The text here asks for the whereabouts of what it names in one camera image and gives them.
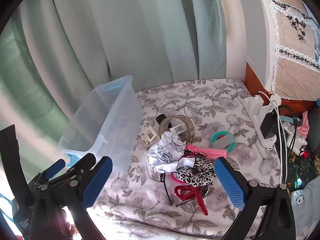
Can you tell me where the wooden bed frame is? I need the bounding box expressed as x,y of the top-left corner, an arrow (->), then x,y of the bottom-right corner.
244,62 -> 320,115

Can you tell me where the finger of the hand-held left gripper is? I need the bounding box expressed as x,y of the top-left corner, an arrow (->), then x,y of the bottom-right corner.
27,159 -> 66,188
50,153 -> 97,188

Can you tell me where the pale green curtain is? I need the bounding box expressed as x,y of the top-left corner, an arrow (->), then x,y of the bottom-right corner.
0,0 -> 250,160

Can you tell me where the person's left hand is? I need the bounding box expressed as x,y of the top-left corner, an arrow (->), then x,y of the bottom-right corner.
59,204 -> 77,239

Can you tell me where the pink and white cloth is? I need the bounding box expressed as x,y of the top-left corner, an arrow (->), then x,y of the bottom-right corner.
299,110 -> 310,140

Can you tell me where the pink hair roller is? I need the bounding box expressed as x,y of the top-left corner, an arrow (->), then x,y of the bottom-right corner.
185,144 -> 228,158

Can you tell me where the black power adapter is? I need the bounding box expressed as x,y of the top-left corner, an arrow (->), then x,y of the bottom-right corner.
260,112 -> 279,139

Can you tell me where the leopard print scrunchie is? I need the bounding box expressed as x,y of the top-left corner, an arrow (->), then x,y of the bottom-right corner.
176,157 -> 217,188

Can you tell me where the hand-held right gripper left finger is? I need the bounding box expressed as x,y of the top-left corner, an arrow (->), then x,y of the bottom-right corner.
25,156 -> 113,240

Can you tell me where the cream hair claw clip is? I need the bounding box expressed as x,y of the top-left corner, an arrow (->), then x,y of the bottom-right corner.
140,127 -> 160,145

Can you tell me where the black toothed headband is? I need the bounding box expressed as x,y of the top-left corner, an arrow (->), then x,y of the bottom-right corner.
157,150 -> 208,204

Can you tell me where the black cable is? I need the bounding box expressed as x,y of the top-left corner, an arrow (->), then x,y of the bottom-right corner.
277,105 -> 308,140

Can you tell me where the white power strip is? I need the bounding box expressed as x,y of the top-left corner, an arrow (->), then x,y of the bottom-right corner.
244,91 -> 282,150

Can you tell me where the clear tape roll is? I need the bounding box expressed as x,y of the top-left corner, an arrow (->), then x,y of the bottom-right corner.
159,115 -> 195,143

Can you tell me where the grey panda print cloth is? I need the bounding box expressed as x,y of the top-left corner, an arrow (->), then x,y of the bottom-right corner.
287,180 -> 320,240

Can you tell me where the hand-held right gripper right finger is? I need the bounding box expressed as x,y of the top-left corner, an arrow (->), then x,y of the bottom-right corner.
214,156 -> 297,240

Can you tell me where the dark grey object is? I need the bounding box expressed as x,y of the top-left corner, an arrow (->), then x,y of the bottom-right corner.
307,107 -> 320,143

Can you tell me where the beige quilt with lace trim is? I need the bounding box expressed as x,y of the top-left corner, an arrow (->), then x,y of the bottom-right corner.
259,0 -> 320,100

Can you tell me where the red patterned packet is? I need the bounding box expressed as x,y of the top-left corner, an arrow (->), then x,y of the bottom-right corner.
174,185 -> 209,217

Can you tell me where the crumpled white paper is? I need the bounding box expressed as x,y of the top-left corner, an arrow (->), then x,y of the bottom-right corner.
147,132 -> 187,174

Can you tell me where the teal strap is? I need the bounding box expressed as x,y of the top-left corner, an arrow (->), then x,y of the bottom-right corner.
279,116 -> 302,125

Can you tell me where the clear plastic storage box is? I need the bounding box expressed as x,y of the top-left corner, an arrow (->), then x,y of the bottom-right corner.
58,75 -> 143,178

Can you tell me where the small white medicine box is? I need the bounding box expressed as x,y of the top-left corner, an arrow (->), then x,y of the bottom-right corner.
170,122 -> 188,133

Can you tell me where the white bottle with red cap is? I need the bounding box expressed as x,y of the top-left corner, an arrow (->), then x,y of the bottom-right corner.
286,135 -> 309,158

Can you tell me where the dark floral cloth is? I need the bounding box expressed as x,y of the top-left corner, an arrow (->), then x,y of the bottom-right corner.
285,152 -> 320,193

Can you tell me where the white cable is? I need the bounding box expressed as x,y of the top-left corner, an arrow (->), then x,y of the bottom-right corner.
271,100 -> 288,188

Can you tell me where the teal hair tie bundle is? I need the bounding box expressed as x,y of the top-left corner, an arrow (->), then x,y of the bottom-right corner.
209,130 -> 236,151

